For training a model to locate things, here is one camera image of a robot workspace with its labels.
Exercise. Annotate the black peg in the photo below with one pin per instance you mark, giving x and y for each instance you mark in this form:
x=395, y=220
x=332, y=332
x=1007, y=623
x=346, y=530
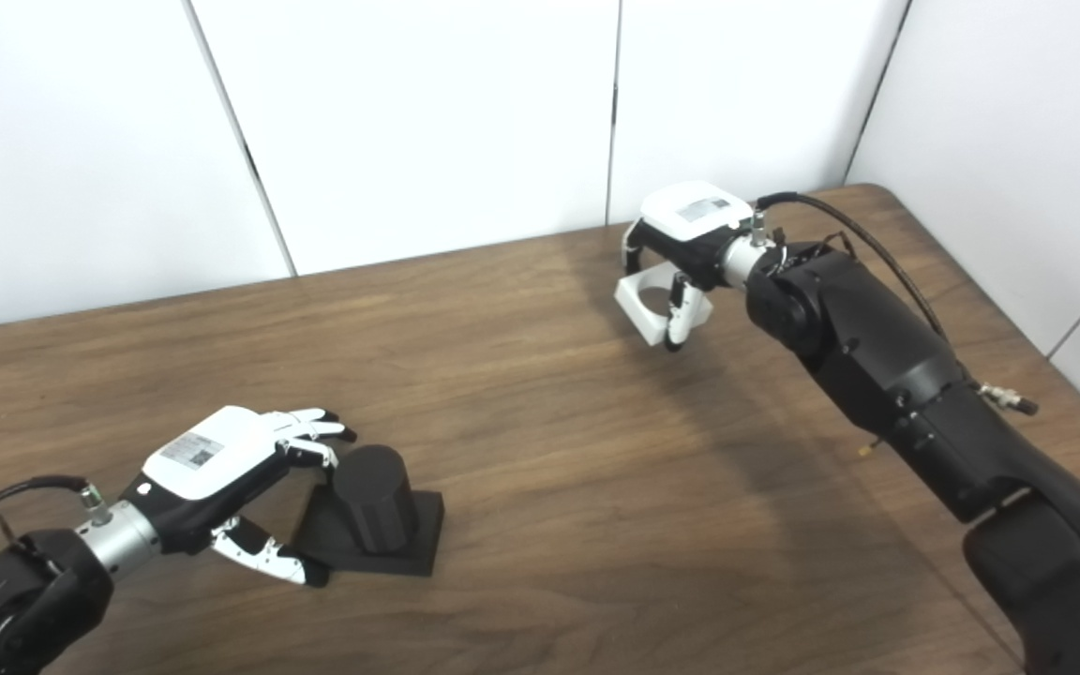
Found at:
x=376, y=497

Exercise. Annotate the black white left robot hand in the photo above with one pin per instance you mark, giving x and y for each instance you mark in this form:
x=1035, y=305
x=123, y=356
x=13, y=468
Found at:
x=202, y=450

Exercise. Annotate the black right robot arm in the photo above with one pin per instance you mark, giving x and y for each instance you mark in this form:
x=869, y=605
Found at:
x=877, y=356

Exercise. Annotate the white square piece with hole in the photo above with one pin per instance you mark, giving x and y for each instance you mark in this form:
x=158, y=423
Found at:
x=638, y=305

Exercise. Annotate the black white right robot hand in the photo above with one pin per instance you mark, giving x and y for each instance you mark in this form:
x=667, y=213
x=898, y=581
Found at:
x=695, y=220

